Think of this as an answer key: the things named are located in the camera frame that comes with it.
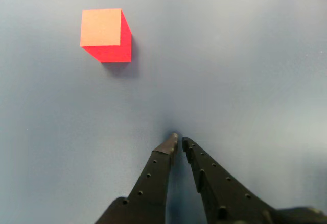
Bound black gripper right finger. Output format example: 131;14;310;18
181;136;278;224

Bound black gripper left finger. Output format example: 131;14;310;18
94;132;179;224

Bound red cube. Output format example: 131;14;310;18
79;7;132;63

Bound grey table mat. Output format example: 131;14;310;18
0;0;327;224

